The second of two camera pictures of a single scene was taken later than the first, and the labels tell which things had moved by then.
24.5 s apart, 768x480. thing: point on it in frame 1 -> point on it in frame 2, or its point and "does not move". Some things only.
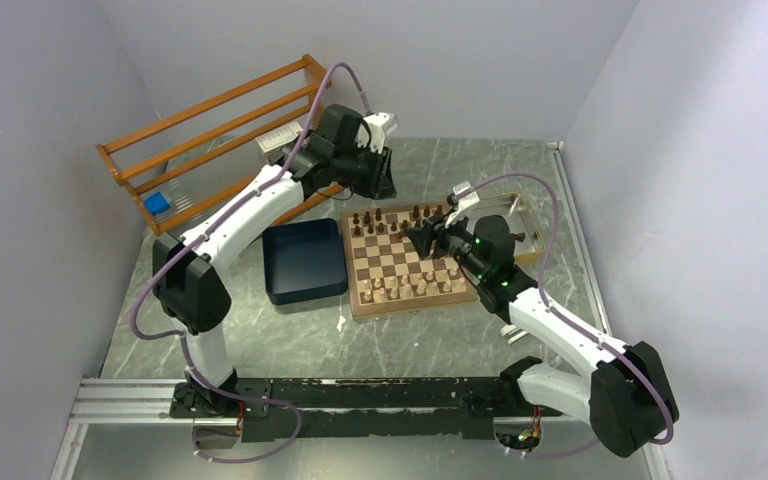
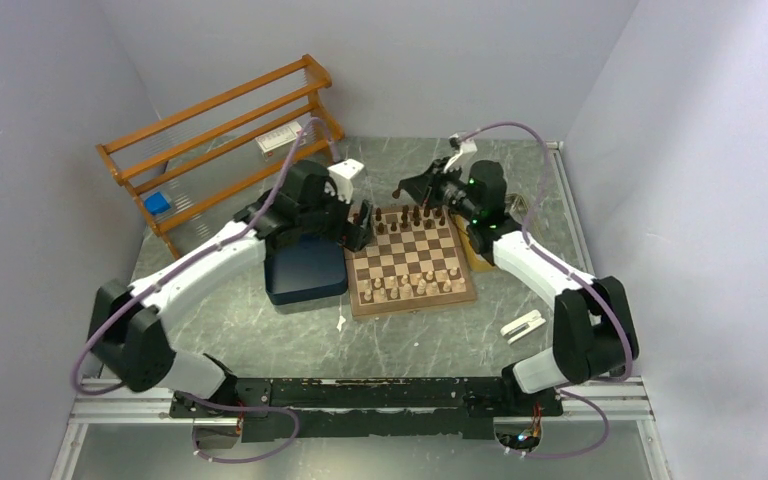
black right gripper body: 450,241 -> 446,189
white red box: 278,144 does not move
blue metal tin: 304,261 does not move
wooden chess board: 387,275 does not move
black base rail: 286,409 does not move
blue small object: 156,204 does not move
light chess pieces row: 383,289 does not move
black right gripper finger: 422,237 -> 418,187
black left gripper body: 369,170 -> 352,231
